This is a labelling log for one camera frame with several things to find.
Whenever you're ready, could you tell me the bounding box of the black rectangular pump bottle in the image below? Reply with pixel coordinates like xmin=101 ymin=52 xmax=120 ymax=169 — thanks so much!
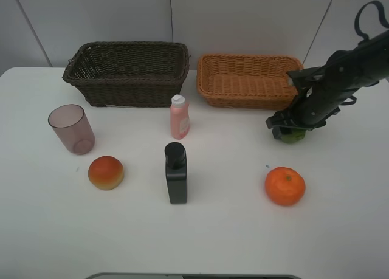
xmin=164 ymin=142 xmax=188 ymax=204

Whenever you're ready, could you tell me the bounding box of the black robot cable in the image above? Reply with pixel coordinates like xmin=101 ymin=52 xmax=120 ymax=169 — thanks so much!
xmin=354 ymin=0 xmax=389 ymax=40

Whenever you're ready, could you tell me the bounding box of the tan wicker basket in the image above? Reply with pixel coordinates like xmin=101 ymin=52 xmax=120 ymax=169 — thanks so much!
xmin=196 ymin=54 xmax=303 ymax=111

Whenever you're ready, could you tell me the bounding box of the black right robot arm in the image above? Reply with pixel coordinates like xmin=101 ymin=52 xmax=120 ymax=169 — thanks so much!
xmin=266 ymin=32 xmax=388 ymax=142

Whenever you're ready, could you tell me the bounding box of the dark brown wicker basket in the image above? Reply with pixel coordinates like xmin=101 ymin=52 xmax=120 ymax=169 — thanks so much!
xmin=63 ymin=41 xmax=190 ymax=108

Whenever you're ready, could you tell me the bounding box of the pink bottle white cap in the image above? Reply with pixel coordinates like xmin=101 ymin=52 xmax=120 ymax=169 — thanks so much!
xmin=170 ymin=94 xmax=190 ymax=140

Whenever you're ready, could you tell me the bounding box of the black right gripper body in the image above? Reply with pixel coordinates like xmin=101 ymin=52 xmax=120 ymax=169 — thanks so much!
xmin=278 ymin=87 xmax=340 ymax=132

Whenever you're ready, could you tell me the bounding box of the orange round bread bun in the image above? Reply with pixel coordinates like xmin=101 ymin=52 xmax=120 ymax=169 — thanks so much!
xmin=88 ymin=156 xmax=124 ymax=190

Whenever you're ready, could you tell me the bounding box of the green lime fruit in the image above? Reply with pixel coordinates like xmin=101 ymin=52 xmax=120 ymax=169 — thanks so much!
xmin=281 ymin=131 xmax=306 ymax=144

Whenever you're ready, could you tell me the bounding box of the orange tangerine fruit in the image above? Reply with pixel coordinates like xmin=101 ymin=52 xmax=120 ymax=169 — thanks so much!
xmin=264 ymin=167 xmax=306 ymax=207

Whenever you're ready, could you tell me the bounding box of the translucent purple plastic cup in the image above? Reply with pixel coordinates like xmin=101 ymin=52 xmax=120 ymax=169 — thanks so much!
xmin=48 ymin=104 xmax=95 ymax=155

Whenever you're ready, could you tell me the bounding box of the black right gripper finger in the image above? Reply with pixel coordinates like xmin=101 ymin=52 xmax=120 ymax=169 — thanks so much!
xmin=266 ymin=111 xmax=289 ymax=129
xmin=272 ymin=126 xmax=289 ymax=139

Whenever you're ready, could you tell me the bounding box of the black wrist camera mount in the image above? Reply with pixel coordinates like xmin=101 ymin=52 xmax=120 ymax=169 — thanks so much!
xmin=286 ymin=67 xmax=324 ymax=92

